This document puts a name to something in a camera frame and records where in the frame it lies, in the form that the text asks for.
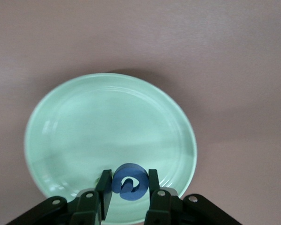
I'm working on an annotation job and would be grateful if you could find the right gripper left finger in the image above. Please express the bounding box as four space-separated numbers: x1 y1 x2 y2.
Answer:
7 170 113 225

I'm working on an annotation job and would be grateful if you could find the brown table cover mat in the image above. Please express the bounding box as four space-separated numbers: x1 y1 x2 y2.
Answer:
0 0 281 225

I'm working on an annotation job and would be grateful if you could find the light green plate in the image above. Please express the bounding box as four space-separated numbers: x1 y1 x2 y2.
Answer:
24 73 198 223

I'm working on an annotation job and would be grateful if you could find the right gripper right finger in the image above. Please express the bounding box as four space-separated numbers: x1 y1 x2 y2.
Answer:
144 169 242 225

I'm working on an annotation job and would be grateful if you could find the blue foam letter G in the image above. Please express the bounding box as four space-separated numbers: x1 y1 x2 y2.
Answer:
111 163 149 202

